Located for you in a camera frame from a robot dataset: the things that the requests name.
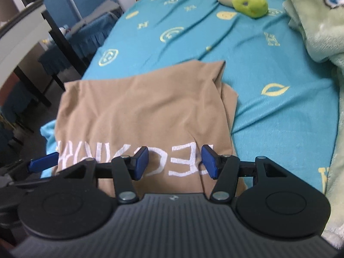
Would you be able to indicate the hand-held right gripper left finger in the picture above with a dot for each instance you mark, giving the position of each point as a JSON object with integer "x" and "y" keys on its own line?
{"x": 141, "y": 161}

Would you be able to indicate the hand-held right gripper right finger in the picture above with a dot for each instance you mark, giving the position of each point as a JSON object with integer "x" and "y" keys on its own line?
{"x": 209, "y": 161}

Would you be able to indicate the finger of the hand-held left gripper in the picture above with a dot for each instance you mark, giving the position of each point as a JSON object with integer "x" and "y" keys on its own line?
{"x": 43, "y": 162}

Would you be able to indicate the tan printed t-shirt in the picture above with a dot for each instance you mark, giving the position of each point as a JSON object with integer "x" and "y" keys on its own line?
{"x": 139, "y": 113}

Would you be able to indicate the teal printed bed sheet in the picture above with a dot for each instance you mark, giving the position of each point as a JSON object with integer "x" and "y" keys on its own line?
{"x": 242, "y": 67}

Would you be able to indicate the dark table with white top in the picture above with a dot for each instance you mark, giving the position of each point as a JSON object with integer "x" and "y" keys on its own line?
{"x": 32, "y": 59}

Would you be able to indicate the blue covered chair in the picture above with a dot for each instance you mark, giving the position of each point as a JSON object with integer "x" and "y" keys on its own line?
{"x": 80, "y": 24}

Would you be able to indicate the green plush toy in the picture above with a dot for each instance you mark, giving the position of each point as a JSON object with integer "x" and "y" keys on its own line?
{"x": 250, "y": 2}

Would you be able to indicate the pale green fleece blanket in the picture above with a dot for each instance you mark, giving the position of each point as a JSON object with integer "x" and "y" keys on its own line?
{"x": 317, "y": 32}

